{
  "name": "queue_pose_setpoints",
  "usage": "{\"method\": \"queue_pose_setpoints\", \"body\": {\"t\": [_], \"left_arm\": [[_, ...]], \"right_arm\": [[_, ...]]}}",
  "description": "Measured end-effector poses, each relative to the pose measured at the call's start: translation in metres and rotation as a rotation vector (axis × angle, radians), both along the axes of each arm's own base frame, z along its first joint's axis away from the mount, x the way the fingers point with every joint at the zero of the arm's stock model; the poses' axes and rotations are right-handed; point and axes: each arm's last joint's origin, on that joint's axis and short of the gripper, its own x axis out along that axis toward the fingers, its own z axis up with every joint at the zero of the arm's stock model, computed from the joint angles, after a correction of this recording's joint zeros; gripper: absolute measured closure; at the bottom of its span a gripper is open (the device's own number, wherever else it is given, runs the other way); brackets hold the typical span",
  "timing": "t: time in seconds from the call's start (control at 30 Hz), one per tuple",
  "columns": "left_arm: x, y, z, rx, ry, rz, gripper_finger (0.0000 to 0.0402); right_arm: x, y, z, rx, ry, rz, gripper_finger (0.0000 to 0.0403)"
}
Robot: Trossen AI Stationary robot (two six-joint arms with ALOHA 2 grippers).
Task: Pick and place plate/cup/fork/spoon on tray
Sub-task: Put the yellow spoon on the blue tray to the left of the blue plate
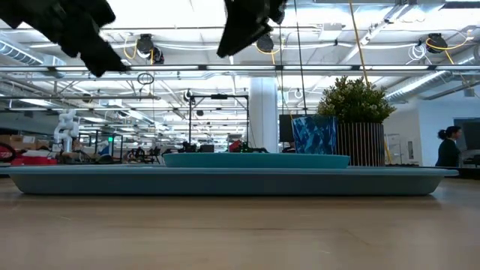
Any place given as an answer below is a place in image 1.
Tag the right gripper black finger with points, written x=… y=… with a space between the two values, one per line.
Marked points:
x=243 y=33

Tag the blue plastic tray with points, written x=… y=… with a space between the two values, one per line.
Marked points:
x=225 y=182

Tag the light blue round plate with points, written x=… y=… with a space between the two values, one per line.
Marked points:
x=255 y=160

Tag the potted plant in ribbed pot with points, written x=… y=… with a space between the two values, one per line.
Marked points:
x=356 y=105

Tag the black monitor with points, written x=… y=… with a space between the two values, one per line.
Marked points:
x=285 y=127

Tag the person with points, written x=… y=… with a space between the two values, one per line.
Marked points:
x=448 y=150

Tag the dark blue textured cup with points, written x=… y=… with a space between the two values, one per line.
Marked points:
x=315 y=135

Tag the white building column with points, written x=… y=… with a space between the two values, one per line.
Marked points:
x=263 y=112

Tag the red cart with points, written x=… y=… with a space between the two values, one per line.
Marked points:
x=33 y=160

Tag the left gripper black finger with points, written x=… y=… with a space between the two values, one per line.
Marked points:
x=101 y=60

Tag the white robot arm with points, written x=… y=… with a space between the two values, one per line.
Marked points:
x=67 y=129

